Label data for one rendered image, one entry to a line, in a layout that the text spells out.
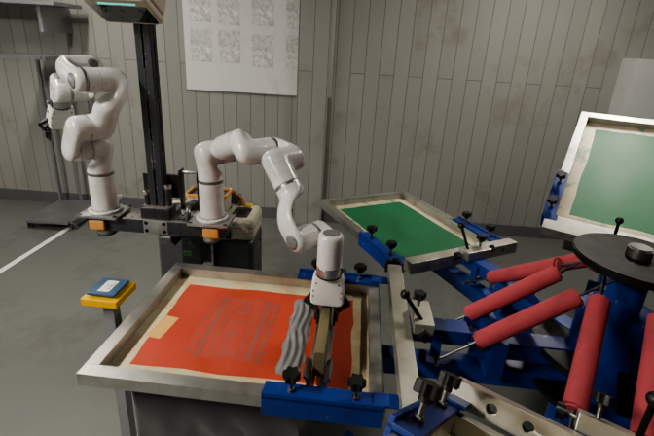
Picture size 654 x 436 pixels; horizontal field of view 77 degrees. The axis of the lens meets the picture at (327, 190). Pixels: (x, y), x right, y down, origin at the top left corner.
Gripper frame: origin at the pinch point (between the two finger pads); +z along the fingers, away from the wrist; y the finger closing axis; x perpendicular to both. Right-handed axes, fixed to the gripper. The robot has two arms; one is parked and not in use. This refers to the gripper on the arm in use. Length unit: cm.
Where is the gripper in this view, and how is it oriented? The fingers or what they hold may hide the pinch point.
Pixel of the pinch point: (325, 316)
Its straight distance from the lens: 132.5
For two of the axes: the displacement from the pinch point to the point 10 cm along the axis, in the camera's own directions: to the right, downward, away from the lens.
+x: -0.9, 3.2, -9.4
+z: -0.5, 9.4, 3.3
